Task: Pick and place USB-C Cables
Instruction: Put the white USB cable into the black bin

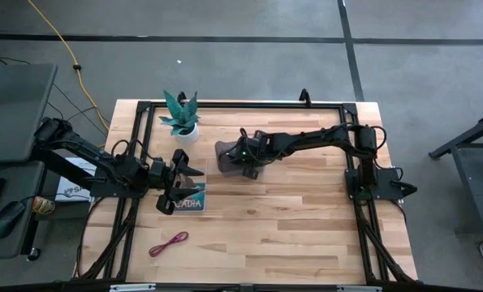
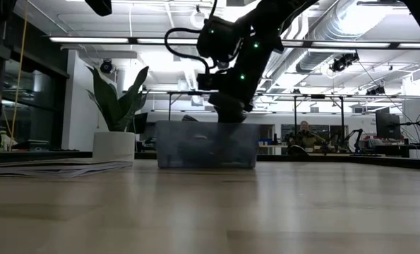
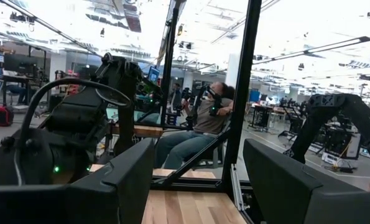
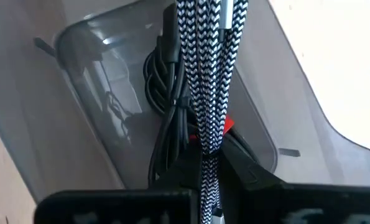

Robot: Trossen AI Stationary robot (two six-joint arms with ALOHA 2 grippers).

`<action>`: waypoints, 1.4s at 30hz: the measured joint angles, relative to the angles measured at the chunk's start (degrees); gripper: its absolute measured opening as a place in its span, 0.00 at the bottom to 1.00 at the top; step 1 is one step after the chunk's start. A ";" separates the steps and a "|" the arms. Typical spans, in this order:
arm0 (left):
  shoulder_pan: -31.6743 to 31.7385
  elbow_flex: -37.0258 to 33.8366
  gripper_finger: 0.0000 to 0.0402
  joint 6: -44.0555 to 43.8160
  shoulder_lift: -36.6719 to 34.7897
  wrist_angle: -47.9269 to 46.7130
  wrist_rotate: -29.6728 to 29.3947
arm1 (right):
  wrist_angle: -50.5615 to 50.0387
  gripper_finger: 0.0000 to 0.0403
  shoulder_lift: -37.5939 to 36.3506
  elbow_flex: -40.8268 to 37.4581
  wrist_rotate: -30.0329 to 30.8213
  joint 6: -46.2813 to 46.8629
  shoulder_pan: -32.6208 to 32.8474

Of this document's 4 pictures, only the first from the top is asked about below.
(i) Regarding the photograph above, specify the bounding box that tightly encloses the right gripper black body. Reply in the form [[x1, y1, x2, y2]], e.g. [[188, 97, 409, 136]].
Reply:
[[226, 130, 275, 181]]

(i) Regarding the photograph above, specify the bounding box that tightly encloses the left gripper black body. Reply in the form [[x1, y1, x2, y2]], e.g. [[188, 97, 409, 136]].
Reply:
[[149, 148, 190, 217]]

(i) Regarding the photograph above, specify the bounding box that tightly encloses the translucent grey plastic bin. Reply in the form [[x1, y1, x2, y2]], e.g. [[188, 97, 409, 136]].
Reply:
[[214, 140, 266, 180]]

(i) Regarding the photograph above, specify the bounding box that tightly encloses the teal Arcadia card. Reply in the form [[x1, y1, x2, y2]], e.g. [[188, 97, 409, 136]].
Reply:
[[166, 180, 207, 213]]

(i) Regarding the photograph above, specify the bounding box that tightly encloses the snake plant in white pot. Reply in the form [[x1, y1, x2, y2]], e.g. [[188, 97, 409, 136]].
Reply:
[[158, 89, 201, 144]]

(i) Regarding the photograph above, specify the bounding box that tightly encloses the white printed box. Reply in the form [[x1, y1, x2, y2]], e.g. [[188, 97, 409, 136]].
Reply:
[[54, 157, 98, 203]]

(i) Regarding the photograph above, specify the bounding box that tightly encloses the round brown printed tin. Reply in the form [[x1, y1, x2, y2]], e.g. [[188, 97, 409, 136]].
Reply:
[[31, 195, 57, 217]]

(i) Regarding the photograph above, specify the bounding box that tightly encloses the grey raised desk panel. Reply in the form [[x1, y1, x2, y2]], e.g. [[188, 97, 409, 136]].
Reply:
[[0, 62, 59, 165]]

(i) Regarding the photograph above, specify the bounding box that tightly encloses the black computer mouse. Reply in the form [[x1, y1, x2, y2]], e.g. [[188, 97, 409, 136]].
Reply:
[[0, 200, 27, 240]]

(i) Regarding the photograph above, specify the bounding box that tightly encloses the dark grey desk surface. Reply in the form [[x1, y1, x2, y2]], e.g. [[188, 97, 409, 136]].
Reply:
[[0, 160, 46, 261]]

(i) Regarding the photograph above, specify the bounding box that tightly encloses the black metal stand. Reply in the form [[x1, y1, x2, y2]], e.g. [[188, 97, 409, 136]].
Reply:
[[428, 109, 483, 237]]

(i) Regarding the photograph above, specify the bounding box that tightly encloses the black aluminium table frame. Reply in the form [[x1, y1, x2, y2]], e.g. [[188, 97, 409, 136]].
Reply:
[[73, 88, 419, 286]]

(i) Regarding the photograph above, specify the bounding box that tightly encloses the dark red USB cable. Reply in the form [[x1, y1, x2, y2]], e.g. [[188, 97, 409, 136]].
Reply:
[[148, 230, 190, 259]]

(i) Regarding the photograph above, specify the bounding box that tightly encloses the silver metal bracket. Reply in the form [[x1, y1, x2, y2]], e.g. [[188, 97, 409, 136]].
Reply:
[[110, 283, 157, 292], [336, 285, 383, 292]]

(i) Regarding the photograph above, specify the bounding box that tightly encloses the thin black floor cable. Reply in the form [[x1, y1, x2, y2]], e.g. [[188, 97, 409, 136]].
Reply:
[[0, 50, 109, 138]]

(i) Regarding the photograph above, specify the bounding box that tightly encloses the yellow extension cord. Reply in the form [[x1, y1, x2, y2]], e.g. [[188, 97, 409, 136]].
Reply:
[[26, 0, 111, 132]]

